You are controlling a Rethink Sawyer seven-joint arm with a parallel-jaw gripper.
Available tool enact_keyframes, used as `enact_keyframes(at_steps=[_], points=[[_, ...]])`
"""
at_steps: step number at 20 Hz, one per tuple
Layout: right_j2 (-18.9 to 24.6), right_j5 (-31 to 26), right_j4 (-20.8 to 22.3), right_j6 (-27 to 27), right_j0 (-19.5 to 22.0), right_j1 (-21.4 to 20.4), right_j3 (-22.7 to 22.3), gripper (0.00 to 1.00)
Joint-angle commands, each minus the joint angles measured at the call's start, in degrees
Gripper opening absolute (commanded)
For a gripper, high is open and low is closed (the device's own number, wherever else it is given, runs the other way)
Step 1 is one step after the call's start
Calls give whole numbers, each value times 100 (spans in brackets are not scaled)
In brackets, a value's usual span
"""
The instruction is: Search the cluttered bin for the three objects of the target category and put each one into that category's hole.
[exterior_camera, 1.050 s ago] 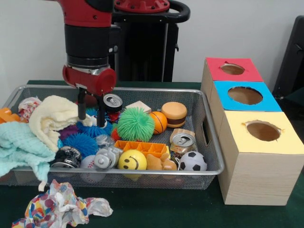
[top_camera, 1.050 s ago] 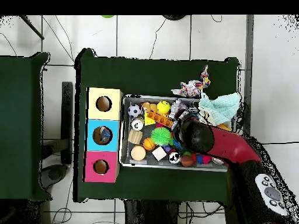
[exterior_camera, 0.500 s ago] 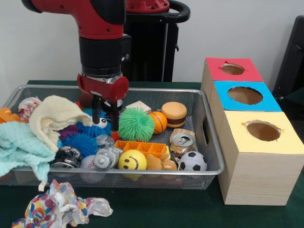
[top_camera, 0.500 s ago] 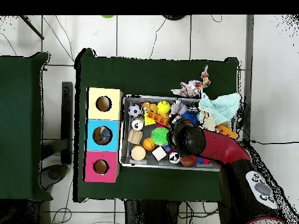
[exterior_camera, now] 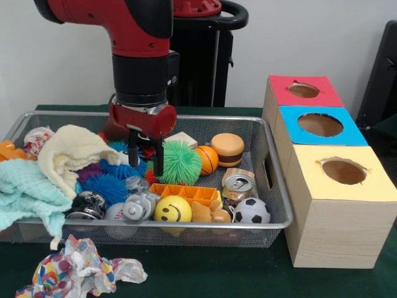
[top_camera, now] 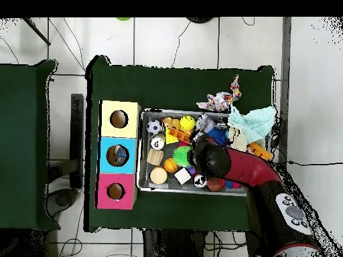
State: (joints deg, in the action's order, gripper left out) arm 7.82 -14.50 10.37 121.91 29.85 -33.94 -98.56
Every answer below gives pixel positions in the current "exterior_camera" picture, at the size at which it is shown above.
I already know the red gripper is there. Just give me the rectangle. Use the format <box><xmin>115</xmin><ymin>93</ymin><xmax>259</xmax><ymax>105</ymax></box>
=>
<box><xmin>108</xmin><ymin>104</ymin><xmax>177</xmax><ymax>177</ymax></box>

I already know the silver pull-tab can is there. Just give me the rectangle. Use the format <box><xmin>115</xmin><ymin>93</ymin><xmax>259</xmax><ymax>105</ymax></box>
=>
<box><xmin>221</xmin><ymin>172</ymin><xmax>258</xmax><ymax>205</ymax></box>

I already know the mint green cloth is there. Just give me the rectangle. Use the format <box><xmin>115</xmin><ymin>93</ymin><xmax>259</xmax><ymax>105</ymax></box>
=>
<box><xmin>0</xmin><ymin>158</ymin><xmax>75</xmax><ymax>246</ymax></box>

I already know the colourful dotted cloth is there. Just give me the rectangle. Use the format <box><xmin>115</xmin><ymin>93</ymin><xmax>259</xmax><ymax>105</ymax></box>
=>
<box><xmin>15</xmin><ymin>234</ymin><xmax>149</xmax><ymax>298</ymax></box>

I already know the cream white cloth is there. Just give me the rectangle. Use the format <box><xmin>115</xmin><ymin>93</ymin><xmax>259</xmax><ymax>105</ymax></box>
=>
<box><xmin>37</xmin><ymin>124</ymin><xmax>122</xmax><ymax>199</ymax></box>

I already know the orange toy basketball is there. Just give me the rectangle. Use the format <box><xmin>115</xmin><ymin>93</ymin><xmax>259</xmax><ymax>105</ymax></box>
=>
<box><xmin>195</xmin><ymin>145</ymin><xmax>220</xmax><ymax>176</ymax></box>

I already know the green spiky ball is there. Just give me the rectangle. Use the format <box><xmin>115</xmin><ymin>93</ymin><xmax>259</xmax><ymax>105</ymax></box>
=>
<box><xmin>156</xmin><ymin>139</ymin><xmax>203</xmax><ymax>186</ymax></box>

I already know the shallow mesh bin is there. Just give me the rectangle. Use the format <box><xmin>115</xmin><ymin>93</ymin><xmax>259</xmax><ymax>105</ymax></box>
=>
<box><xmin>0</xmin><ymin>111</ymin><xmax>294</xmax><ymax>248</ymax></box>

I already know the toy hamburger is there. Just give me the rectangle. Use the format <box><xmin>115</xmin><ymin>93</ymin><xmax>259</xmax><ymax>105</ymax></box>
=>
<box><xmin>210</xmin><ymin>133</ymin><xmax>245</xmax><ymax>168</ymax></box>

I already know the black and white soccer ball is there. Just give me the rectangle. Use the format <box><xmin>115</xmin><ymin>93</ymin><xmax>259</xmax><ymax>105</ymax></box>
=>
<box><xmin>234</xmin><ymin>197</ymin><xmax>272</xmax><ymax>224</ymax></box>

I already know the yellow ball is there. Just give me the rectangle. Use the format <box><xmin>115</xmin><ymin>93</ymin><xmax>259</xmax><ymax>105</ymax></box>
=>
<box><xmin>154</xmin><ymin>195</ymin><xmax>193</xmax><ymax>223</ymax></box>

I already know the dark green table cloth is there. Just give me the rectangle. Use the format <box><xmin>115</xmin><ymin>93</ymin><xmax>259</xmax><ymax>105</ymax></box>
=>
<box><xmin>0</xmin><ymin>104</ymin><xmax>397</xmax><ymax>298</ymax></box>
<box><xmin>368</xmin><ymin>116</ymin><xmax>397</xmax><ymax>150</ymax></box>

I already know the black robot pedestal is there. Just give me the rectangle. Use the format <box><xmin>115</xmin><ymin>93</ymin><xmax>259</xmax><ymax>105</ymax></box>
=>
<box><xmin>172</xmin><ymin>0</ymin><xmax>249</xmax><ymax>108</ymax></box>

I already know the small clear plastic container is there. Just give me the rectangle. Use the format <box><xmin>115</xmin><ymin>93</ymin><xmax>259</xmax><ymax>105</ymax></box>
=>
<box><xmin>125</xmin><ymin>175</ymin><xmax>150</xmax><ymax>195</ymax></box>

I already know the wooden box with three holes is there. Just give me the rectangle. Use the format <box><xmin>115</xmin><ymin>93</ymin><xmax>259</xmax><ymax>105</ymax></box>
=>
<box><xmin>262</xmin><ymin>74</ymin><xmax>397</xmax><ymax>269</ymax></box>

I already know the orange plastic tray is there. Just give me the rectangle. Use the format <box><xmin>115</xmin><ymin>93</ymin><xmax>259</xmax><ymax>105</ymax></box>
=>
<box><xmin>148</xmin><ymin>183</ymin><xmax>220</xmax><ymax>206</ymax></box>

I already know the black upright panel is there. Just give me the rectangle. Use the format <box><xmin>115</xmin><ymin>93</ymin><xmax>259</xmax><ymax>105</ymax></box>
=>
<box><xmin>356</xmin><ymin>20</ymin><xmax>397</xmax><ymax>125</ymax></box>

